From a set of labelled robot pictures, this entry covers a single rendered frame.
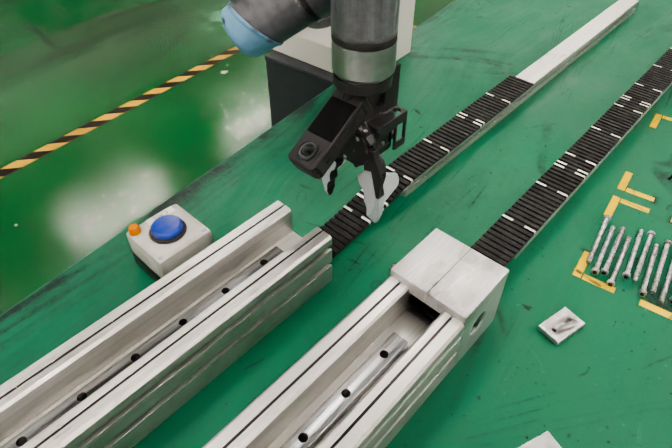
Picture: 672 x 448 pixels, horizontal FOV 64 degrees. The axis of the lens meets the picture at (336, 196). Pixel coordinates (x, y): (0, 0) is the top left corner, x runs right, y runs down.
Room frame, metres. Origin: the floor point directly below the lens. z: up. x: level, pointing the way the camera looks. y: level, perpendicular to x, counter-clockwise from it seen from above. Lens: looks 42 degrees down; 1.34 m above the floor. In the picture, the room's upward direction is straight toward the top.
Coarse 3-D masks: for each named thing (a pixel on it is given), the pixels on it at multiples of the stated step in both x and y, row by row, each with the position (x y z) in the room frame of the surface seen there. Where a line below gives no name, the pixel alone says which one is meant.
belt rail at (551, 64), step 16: (624, 0) 1.34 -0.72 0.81; (608, 16) 1.24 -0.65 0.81; (624, 16) 1.29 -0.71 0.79; (576, 32) 1.16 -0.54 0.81; (592, 32) 1.16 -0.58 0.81; (608, 32) 1.21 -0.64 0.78; (560, 48) 1.08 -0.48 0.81; (576, 48) 1.08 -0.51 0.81; (544, 64) 1.01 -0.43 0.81; (560, 64) 1.02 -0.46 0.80; (528, 80) 0.94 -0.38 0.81; (544, 80) 0.97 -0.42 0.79; (528, 96) 0.92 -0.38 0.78; (480, 128) 0.79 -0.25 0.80; (464, 144) 0.75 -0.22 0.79; (448, 160) 0.72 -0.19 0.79
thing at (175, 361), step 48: (240, 240) 0.46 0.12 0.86; (288, 240) 0.50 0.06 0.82; (192, 288) 0.40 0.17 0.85; (240, 288) 0.38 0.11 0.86; (288, 288) 0.41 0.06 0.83; (96, 336) 0.32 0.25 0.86; (144, 336) 0.35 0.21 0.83; (192, 336) 0.32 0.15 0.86; (240, 336) 0.36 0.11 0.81; (48, 384) 0.27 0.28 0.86; (96, 384) 0.28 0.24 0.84; (144, 384) 0.27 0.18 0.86; (192, 384) 0.30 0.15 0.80; (0, 432) 0.23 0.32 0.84; (48, 432) 0.22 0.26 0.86; (96, 432) 0.23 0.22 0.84; (144, 432) 0.26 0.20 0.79
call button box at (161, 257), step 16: (176, 208) 0.54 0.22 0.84; (144, 224) 0.51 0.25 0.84; (192, 224) 0.51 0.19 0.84; (128, 240) 0.49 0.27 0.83; (144, 240) 0.48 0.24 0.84; (160, 240) 0.48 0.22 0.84; (176, 240) 0.48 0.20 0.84; (192, 240) 0.48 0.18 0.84; (208, 240) 0.49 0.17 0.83; (144, 256) 0.47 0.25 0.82; (160, 256) 0.45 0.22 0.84; (176, 256) 0.46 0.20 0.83; (192, 256) 0.47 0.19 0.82; (160, 272) 0.44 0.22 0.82
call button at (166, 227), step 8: (168, 216) 0.51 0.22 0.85; (176, 216) 0.51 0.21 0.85; (152, 224) 0.50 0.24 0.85; (160, 224) 0.50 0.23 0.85; (168, 224) 0.50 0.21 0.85; (176, 224) 0.50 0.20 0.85; (152, 232) 0.48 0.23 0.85; (160, 232) 0.48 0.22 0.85; (168, 232) 0.48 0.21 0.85; (176, 232) 0.48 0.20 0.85
